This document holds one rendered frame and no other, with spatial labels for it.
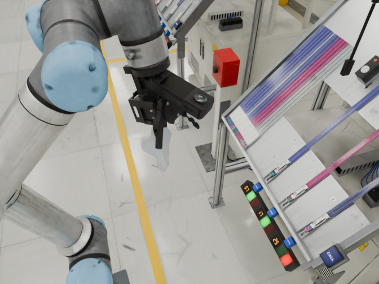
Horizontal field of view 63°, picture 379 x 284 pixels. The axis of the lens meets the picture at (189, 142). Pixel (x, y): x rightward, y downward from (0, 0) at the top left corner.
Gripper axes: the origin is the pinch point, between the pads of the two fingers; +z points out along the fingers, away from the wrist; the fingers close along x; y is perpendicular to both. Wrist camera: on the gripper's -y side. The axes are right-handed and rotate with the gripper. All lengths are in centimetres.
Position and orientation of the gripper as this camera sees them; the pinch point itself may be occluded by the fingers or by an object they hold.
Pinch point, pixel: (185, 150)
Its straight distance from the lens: 65.7
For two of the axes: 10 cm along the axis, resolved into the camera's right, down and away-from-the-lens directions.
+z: 2.2, 7.9, 5.8
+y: -8.4, -1.4, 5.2
